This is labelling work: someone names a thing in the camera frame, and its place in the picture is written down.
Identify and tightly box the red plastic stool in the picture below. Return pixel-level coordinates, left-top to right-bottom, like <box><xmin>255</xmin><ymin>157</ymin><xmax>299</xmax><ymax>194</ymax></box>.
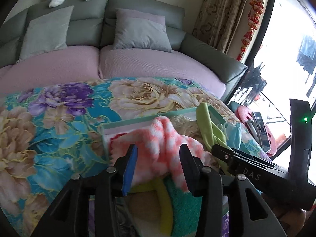
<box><xmin>235</xmin><ymin>105</ymin><xmax>277</xmax><ymax>157</ymax></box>

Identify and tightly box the phone on stool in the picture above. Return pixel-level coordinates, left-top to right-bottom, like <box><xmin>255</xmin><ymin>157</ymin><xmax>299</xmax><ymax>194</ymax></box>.
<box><xmin>246</xmin><ymin>112</ymin><xmax>271</xmax><ymax>153</ymax></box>

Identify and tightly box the person's right hand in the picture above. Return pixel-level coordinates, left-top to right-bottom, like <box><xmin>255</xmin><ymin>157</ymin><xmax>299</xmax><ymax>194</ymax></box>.
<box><xmin>272</xmin><ymin>207</ymin><xmax>306</xmax><ymax>237</ymax></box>

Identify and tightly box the pink sofa seat cover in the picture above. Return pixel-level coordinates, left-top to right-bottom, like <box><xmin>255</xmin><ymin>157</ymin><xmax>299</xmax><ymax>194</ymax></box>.
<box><xmin>1</xmin><ymin>45</ymin><xmax>226</xmax><ymax>98</ymax></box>

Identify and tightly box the pink white fluffy cloth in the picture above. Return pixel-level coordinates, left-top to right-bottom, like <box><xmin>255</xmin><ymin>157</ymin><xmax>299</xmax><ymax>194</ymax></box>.
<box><xmin>107</xmin><ymin>116</ymin><xmax>207</xmax><ymax>193</ymax></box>

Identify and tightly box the patterned beige curtain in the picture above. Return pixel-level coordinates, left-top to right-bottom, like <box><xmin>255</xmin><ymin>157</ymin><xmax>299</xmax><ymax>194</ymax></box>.
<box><xmin>192</xmin><ymin>0</ymin><xmax>247</xmax><ymax>53</ymax></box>

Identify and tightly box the light green cloth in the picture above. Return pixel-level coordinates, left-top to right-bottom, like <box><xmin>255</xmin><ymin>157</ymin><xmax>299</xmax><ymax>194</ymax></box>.
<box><xmin>196</xmin><ymin>102</ymin><xmax>232</xmax><ymax>177</ymax></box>

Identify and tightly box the green yellow sponge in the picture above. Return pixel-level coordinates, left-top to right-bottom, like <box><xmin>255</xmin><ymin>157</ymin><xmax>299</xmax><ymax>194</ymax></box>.
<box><xmin>151</xmin><ymin>177</ymin><xmax>202</xmax><ymax>236</ymax></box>

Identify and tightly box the teal shallow cardboard box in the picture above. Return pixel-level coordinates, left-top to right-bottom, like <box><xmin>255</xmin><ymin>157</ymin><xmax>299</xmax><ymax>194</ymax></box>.
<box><xmin>102</xmin><ymin>105</ymin><xmax>262</xmax><ymax>236</ymax></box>

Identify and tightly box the blue face mask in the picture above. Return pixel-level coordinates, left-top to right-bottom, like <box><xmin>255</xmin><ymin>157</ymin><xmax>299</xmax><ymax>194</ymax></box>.
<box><xmin>217</xmin><ymin>122</ymin><xmax>242</xmax><ymax>150</ymax></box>

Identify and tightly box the red hanging decoration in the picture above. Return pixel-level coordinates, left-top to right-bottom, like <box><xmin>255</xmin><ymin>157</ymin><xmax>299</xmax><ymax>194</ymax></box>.
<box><xmin>237</xmin><ymin>0</ymin><xmax>265</xmax><ymax>61</ymax></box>

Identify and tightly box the grey purple right cushion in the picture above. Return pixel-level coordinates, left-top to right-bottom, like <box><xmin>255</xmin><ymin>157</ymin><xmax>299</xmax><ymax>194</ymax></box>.
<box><xmin>113</xmin><ymin>9</ymin><xmax>172</xmax><ymax>53</ymax></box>

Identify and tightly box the cream lace scrunchie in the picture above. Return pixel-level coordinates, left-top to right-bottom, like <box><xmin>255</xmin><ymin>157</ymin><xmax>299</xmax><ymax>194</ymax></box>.
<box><xmin>170</xmin><ymin>115</ymin><xmax>202</xmax><ymax>141</ymax></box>

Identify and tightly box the grey sofa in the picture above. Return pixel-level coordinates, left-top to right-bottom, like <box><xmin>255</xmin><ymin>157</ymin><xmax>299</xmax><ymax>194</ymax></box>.
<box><xmin>1</xmin><ymin>0</ymin><xmax>247</xmax><ymax>100</ymax></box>

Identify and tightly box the beige powder puff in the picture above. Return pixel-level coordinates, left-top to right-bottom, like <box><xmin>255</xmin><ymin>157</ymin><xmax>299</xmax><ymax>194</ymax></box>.
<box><xmin>127</xmin><ymin>191</ymin><xmax>161</xmax><ymax>222</ymax></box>

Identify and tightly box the grey left cushion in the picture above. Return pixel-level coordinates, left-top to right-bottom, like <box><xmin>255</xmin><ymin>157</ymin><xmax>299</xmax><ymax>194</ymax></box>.
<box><xmin>17</xmin><ymin>6</ymin><xmax>74</xmax><ymax>63</ymax></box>

